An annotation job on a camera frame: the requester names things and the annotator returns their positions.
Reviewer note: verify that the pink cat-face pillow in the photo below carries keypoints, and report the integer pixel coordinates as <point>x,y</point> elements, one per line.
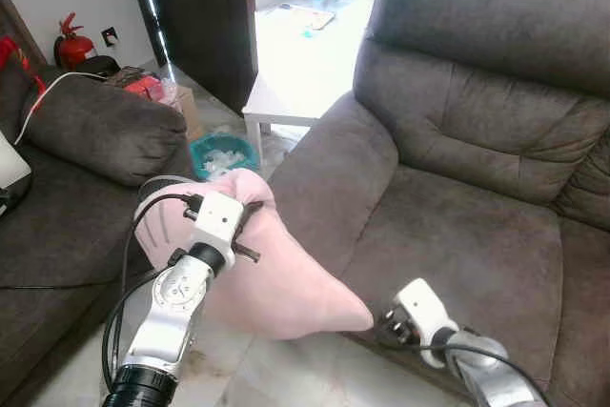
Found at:
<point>286,283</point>

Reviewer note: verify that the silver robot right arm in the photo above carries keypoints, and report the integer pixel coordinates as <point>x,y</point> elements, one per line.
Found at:
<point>486,374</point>

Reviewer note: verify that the dark grey fabric sofa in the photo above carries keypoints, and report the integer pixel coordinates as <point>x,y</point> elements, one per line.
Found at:
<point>457,216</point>

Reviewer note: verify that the small dark grey sofa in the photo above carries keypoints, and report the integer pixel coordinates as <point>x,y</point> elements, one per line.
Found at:
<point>76,197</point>

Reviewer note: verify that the light printed floor mat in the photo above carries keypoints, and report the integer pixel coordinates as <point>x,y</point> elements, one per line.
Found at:
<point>303,16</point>

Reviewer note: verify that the teal plastic waste basket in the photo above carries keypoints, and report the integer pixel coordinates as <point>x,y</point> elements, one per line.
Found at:
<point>224,154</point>

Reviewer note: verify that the brown cardboard box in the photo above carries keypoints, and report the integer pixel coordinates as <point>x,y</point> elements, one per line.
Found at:
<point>191,111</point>

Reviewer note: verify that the white side table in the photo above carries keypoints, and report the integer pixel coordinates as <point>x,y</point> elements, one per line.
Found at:
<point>295,102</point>

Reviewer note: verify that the red plastic packet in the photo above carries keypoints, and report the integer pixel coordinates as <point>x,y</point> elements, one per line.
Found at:
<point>148,86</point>

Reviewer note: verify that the dark wooden door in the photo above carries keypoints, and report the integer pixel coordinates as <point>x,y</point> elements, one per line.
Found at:
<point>205,16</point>

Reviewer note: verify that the black bag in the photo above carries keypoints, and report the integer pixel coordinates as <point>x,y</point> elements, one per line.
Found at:
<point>95,66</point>

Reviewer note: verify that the white flat device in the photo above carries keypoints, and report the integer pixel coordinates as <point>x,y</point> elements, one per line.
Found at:
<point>11,161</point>

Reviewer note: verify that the red fire extinguisher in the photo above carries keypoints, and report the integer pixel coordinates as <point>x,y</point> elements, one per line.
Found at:
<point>72,45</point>

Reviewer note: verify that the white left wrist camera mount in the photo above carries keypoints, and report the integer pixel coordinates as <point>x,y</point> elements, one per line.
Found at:
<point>217,221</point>

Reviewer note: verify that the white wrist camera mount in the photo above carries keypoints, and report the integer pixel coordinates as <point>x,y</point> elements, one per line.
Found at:
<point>424,307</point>
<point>217,221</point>

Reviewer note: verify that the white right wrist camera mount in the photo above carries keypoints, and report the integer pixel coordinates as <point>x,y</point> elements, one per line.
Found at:
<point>424,307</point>

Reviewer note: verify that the black wall socket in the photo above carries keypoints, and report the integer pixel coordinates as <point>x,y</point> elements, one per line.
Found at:
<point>111,36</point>

